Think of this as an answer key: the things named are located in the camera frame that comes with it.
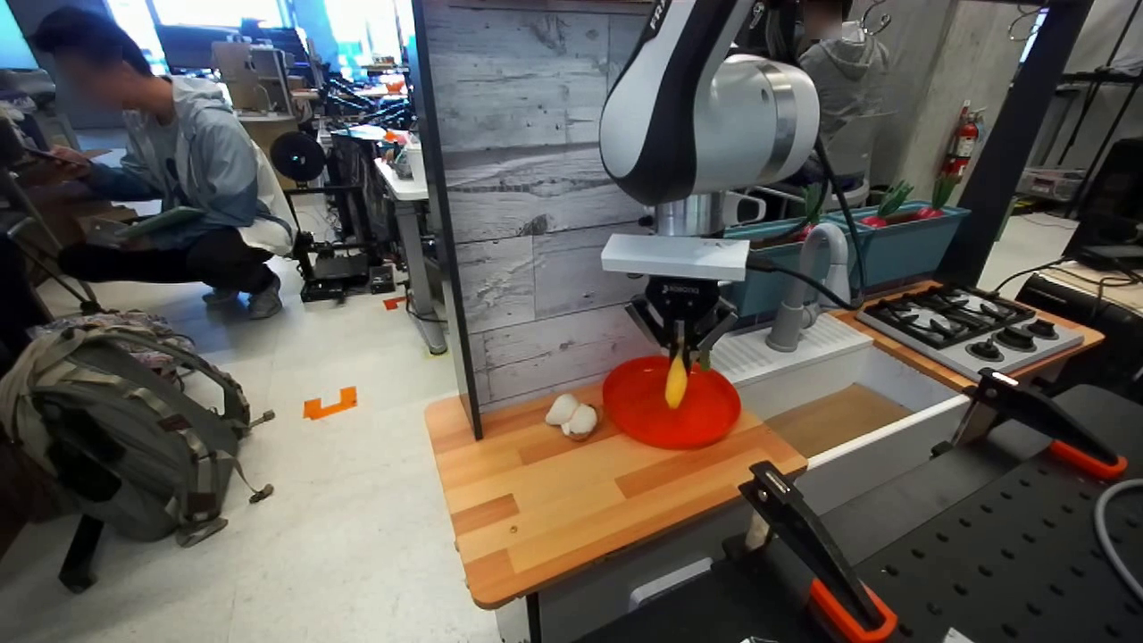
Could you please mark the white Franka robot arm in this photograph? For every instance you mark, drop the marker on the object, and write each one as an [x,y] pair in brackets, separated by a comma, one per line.
[717,120]

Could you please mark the standing person grey hoodie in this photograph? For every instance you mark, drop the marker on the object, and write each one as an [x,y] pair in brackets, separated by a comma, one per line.
[844,83]

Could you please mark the orange carrot plush toy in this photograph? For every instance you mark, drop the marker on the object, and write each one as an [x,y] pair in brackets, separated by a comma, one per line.
[677,383]

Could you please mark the grey backpack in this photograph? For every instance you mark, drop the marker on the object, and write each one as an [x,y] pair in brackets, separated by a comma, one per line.
[118,414]

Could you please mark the crouching person blue-grey hoodie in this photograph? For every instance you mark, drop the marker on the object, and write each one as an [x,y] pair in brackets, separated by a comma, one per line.
[191,153]

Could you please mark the black backdrop frame bar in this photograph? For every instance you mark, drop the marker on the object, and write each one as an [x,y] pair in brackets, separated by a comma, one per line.
[449,237]

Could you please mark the white desk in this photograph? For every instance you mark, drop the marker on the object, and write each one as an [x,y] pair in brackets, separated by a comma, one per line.
[406,180]

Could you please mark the black round device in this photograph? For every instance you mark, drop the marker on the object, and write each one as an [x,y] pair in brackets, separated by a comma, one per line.
[297,153]

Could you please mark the black chair back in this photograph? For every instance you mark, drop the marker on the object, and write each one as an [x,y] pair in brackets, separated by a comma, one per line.
[1112,202]

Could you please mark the white toy sink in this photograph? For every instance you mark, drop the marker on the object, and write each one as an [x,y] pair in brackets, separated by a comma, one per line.
[824,358]

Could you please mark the white animal plush toy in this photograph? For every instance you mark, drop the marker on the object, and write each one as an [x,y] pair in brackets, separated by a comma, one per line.
[572,414]

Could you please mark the grey toy faucet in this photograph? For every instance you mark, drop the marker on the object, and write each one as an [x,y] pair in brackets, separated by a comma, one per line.
[788,324]

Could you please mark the white wrist mount plate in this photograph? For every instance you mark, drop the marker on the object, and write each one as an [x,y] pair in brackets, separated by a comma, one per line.
[673,256]

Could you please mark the toy gas stove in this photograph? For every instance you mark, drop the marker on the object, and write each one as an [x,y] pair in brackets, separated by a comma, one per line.
[1023,355]

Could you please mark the red radish plush toy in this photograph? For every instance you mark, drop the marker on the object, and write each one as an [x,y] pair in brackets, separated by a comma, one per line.
[891,202]

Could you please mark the red fire extinguisher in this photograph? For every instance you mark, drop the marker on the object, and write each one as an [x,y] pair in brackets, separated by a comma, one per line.
[958,149]

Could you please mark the black slanted pillar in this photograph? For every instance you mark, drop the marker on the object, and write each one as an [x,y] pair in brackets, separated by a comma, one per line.
[1013,131]

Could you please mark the grey wood-print backdrop panel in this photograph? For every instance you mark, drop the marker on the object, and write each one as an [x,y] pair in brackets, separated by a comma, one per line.
[523,180]

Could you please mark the teal planter box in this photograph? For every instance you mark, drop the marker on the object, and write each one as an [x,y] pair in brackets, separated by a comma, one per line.
[906,251]

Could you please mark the red round plate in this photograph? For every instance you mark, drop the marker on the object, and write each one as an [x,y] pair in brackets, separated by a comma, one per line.
[638,413]

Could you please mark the black perforated board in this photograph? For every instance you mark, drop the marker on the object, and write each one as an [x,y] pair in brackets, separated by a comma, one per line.
[1013,559]

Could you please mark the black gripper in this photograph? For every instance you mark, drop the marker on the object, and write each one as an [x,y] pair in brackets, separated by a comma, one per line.
[680,300]

